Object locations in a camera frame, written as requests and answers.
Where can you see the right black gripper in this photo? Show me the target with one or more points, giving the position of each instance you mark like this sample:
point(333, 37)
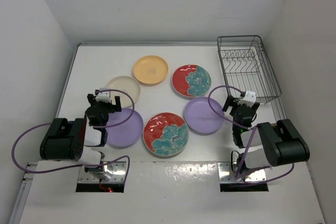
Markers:
point(229, 102)

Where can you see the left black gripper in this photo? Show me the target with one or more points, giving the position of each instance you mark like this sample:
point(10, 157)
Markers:
point(92, 99)

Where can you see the cream plate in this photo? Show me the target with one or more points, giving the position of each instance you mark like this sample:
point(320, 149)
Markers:
point(126, 84)

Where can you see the wire dish rack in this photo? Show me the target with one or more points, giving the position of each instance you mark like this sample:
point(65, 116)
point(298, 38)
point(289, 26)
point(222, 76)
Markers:
point(245, 65)

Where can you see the purple plate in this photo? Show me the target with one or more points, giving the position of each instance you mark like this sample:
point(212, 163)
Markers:
point(126, 134)
point(201, 118)

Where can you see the yellow plate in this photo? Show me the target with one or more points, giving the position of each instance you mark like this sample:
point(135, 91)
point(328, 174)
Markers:
point(150, 70)

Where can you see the red floral plate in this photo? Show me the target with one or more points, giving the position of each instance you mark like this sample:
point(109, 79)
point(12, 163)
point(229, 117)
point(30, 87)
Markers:
point(191, 81)
point(166, 135)

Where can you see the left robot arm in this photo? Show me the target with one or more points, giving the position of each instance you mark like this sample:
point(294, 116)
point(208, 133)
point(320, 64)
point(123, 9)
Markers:
point(72, 140)

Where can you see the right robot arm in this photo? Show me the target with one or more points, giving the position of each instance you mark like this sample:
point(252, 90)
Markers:
point(265, 145)

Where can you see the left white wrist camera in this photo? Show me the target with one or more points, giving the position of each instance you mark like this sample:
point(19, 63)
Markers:
point(103, 95)

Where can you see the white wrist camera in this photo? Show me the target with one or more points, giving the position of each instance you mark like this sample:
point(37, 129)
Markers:
point(249, 98)
point(103, 95)

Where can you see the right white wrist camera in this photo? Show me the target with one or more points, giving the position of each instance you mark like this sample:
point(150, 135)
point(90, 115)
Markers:
point(249, 98)

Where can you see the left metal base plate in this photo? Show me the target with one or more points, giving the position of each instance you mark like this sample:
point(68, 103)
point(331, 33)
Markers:
point(113, 173)

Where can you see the metal base plate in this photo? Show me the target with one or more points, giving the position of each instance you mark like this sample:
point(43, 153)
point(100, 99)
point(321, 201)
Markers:
point(113, 173)
point(227, 175)

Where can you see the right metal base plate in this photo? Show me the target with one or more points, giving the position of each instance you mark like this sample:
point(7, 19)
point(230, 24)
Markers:
point(227, 175)

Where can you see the black cable red tip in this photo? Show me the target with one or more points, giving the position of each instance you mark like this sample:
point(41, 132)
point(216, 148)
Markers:
point(104, 188)

